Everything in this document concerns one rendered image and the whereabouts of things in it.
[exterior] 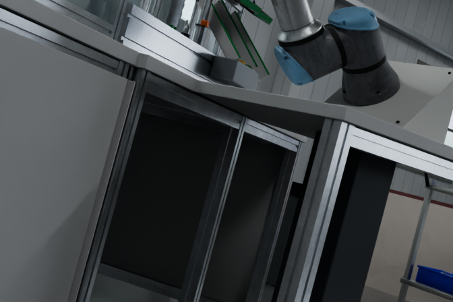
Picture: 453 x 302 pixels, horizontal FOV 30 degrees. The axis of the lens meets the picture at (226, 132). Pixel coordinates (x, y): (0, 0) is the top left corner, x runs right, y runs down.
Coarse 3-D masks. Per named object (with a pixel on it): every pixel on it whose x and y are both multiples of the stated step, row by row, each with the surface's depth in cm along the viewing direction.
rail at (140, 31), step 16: (128, 16) 179; (144, 16) 184; (128, 32) 179; (144, 32) 186; (160, 32) 195; (176, 32) 202; (144, 48) 189; (160, 48) 196; (176, 48) 204; (192, 48) 213; (176, 64) 208; (192, 64) 216; (208, 64) 226; (208, 80) 229
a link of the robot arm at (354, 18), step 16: (336, 16) 210; (352, 16) 208; (368, 16) 207; (336, 32) 207; (352, 32) 207; (368, 32) 207; (352, 48) 207; (368, 48) 209; (352, 64) 212; (368, 64) 211
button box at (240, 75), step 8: (216, 56) 228; (216, 64) 227; (224, 64) 227; (232, 64) 226; (240, 64) 228; (216, 72) 227; (224, 72) 226; (232, 72) 226; (240, 72) 230; (248, 72) 236; (256, 72) 243; (224, 80) 229; (232, 80) 226; (240, 80) 231; (248, 80) 238; (256, 80) 244; (248, 88) 239
